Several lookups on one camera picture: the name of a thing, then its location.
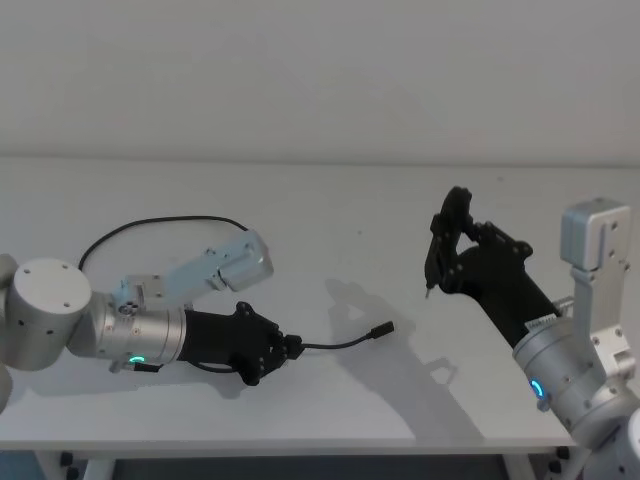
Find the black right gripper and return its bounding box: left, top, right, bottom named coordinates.
left=423, top=187, right=562, bottom=348

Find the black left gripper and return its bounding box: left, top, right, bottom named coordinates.
left=180, top=301, right=304, bottom=387

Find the thin black wrist camera cable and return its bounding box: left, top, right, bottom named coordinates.
left=78, top=215, right=252, bottom=274

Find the white table leg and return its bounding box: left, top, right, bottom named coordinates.
left=549, top=442, right=594, bottom=480
left=32, top=440, right=117, bottom=480

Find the black cable with plug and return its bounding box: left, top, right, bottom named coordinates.
left=297, top=321, right=396, bottom=352

